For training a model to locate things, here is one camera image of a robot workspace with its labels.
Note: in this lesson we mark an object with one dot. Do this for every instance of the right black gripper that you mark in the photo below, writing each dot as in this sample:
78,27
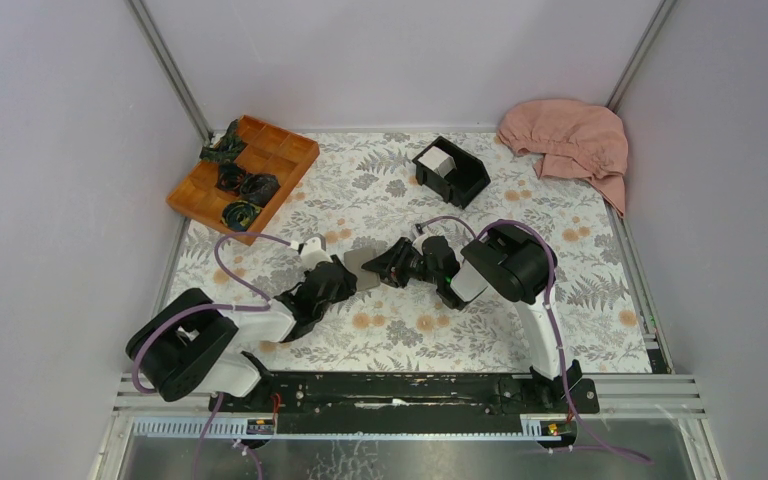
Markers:
391,265

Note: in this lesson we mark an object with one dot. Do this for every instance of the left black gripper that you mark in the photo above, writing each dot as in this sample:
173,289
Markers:
348,285

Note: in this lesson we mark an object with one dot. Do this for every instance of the black card tray box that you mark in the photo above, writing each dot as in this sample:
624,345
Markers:
456,175

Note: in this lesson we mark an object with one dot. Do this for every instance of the grey leather card holder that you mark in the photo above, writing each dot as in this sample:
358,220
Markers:
354,261

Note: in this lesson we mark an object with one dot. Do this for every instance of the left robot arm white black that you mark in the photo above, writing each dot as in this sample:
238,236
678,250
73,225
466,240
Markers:
197,345

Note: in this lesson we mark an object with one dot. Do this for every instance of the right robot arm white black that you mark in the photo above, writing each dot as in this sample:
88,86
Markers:
507,259

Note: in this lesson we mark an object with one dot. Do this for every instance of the white card stack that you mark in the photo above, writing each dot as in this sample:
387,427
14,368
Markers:
438,161

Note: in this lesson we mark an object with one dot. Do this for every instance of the floral patterned table mat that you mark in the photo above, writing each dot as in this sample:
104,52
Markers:
362,192

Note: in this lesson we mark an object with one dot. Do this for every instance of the dark rolled tie bottom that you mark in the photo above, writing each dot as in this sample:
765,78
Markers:
239,215

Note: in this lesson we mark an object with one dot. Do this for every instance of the dark rolled tie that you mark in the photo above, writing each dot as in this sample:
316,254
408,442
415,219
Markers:
227,148
239,215
258,189
230,178

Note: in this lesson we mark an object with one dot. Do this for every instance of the dark rolled tie middle right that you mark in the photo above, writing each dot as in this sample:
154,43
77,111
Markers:
258,189

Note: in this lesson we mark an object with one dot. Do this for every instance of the orange wooden compartment tray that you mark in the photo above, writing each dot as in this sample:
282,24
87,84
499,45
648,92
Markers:
271,150

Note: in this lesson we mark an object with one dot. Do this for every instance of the dark rolled tie middle left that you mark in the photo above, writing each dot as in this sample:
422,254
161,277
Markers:
230,178

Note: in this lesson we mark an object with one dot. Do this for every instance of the dark rolled tie top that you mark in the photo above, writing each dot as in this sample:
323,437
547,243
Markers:
227,148

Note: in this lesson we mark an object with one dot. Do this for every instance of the pink crumpled cloth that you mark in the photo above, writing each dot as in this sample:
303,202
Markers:
577,141

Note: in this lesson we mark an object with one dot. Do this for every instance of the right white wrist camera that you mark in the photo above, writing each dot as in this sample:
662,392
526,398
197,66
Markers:
419,233

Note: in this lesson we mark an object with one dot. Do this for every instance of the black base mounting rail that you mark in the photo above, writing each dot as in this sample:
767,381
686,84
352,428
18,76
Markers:
408,403

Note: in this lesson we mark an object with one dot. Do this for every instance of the aluminium frame rail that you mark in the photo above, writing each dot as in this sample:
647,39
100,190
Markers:
623,397

